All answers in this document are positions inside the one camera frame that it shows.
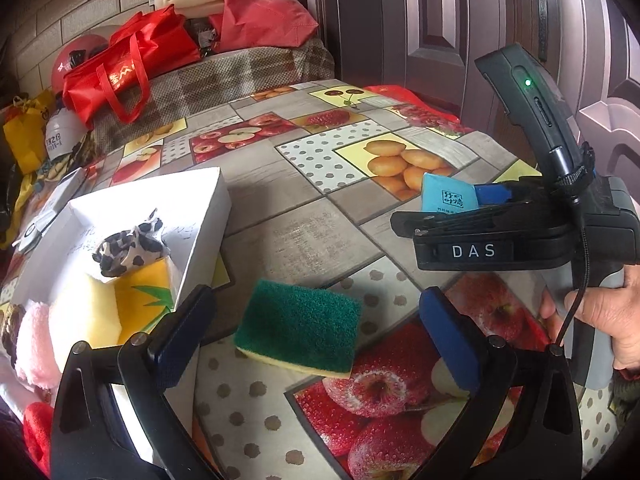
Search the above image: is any black white spotted scrunchie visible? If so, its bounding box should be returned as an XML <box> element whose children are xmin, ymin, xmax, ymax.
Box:
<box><xmin>92</xmin><ymin>209</ymin><xmax>169</xmax><ymax>277</ymax></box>

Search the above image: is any white round device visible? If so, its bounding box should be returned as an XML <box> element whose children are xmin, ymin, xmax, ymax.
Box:
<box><xmin>12</xmin><ymin>210</ymin><xmax>56</xmax><ymax>251</ymax></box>

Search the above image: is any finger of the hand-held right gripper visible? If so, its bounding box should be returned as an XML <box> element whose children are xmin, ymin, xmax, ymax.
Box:
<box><xmin>390</xmin><ymin>204</ymin><xmax>527</xmax><ymax>239</ymax></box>
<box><xmin>472</xmin><ymin>176</ymin><xmax>552</xmax><ymax>207</ymax></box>

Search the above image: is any fruit print tablecloth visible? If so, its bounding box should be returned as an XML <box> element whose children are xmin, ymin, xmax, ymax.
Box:
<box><xmin>0</xmin><ymin>79</ymin><xmax>626</xmax><ymax>480</ymax></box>

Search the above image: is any yellow bag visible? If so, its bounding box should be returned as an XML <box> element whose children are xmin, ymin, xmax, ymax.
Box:
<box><xmin>2</xmin><ymin>90</ymin><xmax>56</xmax><ymax>176</ymax></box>

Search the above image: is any pink helmet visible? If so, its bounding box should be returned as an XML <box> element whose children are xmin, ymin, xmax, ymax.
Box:
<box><xmin>51</xmin><ymin>25</ymin><xmax>123</xmax><ymax>96</ymax></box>

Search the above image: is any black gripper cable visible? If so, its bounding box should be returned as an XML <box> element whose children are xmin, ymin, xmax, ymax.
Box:
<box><xmin>550</xmin><ymin>145</ymin><xmax>597</xmax><ymax>348</ymax></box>

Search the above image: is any white helmet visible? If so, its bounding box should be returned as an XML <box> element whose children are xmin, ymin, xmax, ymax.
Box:
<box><xmin>44</xmin><ymin>105</ymin><xmax>88</xmax><ymax>161</ymax></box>

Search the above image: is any yellow green packet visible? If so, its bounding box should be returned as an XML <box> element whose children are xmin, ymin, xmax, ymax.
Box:
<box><xmin>115</xmin><ymin>257</ymin><xmax>181</xmax><ymax>346</ymax></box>

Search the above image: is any plaid bench cover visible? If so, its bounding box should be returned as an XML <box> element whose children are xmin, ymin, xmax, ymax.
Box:
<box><xmin>92</xmin><ymin>42</ymin><xmax>336</xmax><ymax>153</ymax></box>

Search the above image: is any red apple plush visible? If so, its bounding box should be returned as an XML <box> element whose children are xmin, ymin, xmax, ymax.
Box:
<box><xmin>22</xmin><ymin>401</ymin><xmax>55</xmax><ymax>478</ymax></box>

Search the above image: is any green scouring sponge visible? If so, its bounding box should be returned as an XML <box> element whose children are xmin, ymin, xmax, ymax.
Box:
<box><xmin>233</xmin><ymin>279</ymin><xmax>363</xmax><ymax>380</ymax></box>

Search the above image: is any dark door handle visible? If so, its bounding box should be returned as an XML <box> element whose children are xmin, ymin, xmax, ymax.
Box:
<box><xmin>537</xmin><ymin>0</ymin><xmax>551</xmax><ymax>48</ymax></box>

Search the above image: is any pink plush pad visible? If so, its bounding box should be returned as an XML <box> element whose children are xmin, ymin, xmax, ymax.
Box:
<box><xmin>15</xmin><ymin>300</ymin><xmax>63</xmax><ymax>391</ymax></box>

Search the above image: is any brown panelled door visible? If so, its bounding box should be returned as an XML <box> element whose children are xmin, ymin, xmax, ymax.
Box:
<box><xmin>285</xmin><ymin>0</ymin><xmax>640</xmax><ymax>201</ymax></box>

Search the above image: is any dark cloth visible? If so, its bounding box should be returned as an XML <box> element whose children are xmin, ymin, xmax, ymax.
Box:
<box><xmin>185</xmin><ymin>17</ymin><xmax>223</xmax><ymax>56</ymax></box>

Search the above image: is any brown floral scrunchie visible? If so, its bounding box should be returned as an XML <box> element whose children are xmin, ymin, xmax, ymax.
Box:
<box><xmin>0</xmin><ymin>302</ymin><xmax>26</xmax><ymax>361</ymax></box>

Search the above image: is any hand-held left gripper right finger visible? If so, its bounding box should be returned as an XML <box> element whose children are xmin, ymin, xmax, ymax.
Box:
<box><xmin>419</xmin><ymin>287</ymin><xmax>583</xmax><ymax>480</ymax></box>

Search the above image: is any blue packet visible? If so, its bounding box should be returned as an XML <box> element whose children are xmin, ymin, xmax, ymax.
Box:
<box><xmin>420</xmin><ymin>172</ymin><xmax>481</xmax><ymax>215</ymax></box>

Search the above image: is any white charger box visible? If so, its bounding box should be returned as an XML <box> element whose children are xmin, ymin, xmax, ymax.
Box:
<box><xmin>37</xmin><ymin>167</ymin><xmax>88</xmax><ymax>216</ymax></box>

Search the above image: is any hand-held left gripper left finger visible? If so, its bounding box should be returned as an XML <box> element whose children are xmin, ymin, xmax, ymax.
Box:
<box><xmin>49</xmin><ymin>284</ymin><xmax>221</xmax><ymax>480</ymax></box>

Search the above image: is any person's right hand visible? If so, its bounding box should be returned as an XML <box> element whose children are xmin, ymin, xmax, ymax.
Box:
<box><xmin>540</xmin><ymin>265</ymin><xmax>640</xmax><ymax>371</ymax></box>

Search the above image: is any red cloth bag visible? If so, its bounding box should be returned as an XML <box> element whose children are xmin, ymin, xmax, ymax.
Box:
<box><xmin>210</xmin><ymin>0</ymin><xmax>321</xmax><ymax>53</ymax></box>

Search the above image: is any pale yellow sponge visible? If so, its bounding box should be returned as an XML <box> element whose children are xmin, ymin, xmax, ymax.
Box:
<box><xmin>50</xmin><ymin>272</ymin><xmax>123</xmax><ymax>351</ymax></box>

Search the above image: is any flat red bag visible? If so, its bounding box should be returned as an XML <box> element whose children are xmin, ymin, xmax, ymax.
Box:
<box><xmin>362</xmin><ymin>85</ymin><xmax>461</xmax><ymax>138</ymax></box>

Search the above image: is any red tote bag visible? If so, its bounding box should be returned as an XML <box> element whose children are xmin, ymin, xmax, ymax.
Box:
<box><xmin>62</xmin><ymin>5</ymin><xmax>201</xmax><ymax>128</ymax></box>

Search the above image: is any white cardboard box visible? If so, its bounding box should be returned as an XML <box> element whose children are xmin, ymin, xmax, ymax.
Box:
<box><xmin>0</xmin><ymin>166</ymin><xmax>233</xmax><ymax>466</ymax></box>

